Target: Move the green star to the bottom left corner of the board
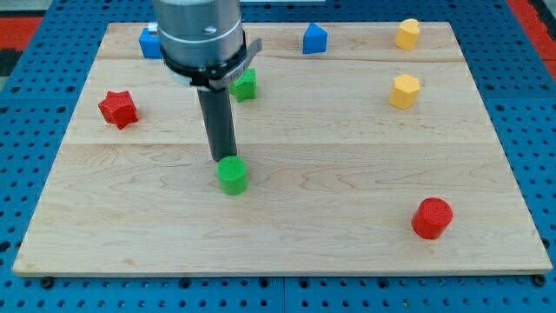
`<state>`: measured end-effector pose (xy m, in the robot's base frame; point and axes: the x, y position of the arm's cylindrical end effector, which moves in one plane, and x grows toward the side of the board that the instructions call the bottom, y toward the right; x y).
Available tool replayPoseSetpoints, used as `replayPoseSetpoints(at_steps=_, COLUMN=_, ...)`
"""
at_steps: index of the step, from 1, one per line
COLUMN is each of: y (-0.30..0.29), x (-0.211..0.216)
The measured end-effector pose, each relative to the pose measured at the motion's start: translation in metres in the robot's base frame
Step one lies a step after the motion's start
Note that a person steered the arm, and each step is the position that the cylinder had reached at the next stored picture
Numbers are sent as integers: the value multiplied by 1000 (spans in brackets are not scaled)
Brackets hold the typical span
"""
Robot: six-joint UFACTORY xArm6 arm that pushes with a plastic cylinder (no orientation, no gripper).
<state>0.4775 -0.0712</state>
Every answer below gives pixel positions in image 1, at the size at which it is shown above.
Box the black clamp ring mount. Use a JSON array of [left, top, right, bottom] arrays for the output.
[[160, 32, 262, 92]]

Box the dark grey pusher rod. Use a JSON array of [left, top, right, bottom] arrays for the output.
[[197, 88, 237, 162]]

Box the green star block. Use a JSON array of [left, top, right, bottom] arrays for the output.
[[229, 68, 257, 102]]

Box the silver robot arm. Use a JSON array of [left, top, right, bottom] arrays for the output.
[[152, 0, 262, 162]]

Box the red star block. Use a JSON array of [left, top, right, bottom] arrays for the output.
[[98, 90, 139, 130]]

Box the light wooden board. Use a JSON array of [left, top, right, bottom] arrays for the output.
[[13, 22, 552, 277]]

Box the green cylinder block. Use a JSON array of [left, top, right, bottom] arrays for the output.
[[216, 156, 248, 196]]

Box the blue cube block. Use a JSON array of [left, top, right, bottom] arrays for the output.
[[138, 28, 162, 59]]

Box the blue triangle block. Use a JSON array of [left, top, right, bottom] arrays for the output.
[[301, 23, 328, 54]]

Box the yellow hexagon block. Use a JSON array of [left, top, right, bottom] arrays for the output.
[[388, 74, 420, 110]]

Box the yellow heart block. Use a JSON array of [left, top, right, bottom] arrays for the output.
[[394, 18, 420, 50]]

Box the red cylinder block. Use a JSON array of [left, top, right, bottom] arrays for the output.
[[411, 197, 453, 240]]

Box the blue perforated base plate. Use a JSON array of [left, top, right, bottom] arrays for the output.
[[1, 0, 555, 312]]

